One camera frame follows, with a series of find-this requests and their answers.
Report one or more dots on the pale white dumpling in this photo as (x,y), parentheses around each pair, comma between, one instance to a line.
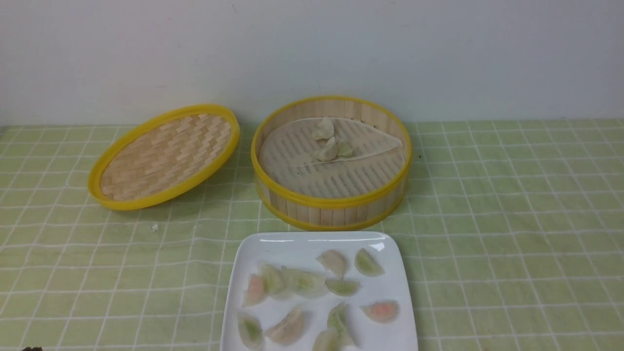
(334,262)

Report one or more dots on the pink dumpling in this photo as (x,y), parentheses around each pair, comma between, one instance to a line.
(256,291)

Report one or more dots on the green dumpling plate top right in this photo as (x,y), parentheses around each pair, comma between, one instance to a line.
(367,265)

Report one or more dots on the pale green dumpling plate middle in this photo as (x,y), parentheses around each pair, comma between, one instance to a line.
(304,283)

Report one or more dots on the small green dumpling plate centre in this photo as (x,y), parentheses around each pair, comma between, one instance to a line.
(341,287)

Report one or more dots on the white square plate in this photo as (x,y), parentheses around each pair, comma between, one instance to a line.
(299,251)

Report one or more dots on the green dumpling plate lower centre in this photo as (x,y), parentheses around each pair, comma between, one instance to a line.
(337,320)

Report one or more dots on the pinkish white dumpling plate bottom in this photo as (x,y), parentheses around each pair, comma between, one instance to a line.
(289,329)

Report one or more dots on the pink dumpling plate right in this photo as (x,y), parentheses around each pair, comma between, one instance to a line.
(382,312)

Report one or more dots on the green dumpling plate bottom edge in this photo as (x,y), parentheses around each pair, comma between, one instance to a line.
(327,340)

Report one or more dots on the green dumpling plate bottom left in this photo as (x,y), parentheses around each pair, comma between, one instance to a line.
(250,331)

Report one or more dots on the white dumpling centre steamer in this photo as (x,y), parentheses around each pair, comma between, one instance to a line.
(328,152)

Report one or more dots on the white dumpling steamer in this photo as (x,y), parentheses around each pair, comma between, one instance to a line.
(328,152)
(324,129)

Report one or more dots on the yellow rimmed bamboo steamer basket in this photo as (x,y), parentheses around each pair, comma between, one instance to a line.
(326,214)

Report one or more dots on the pale green dumpling steamer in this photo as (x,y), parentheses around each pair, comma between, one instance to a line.
(344,149)

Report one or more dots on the white dumpling top steamer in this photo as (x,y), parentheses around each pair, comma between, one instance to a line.
(324,129)

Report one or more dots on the yellow rimmed bamboo steamer lid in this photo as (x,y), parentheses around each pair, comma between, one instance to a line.
(164,157)

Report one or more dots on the green checkered tablecloth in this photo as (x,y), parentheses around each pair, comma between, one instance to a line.
(511,235)

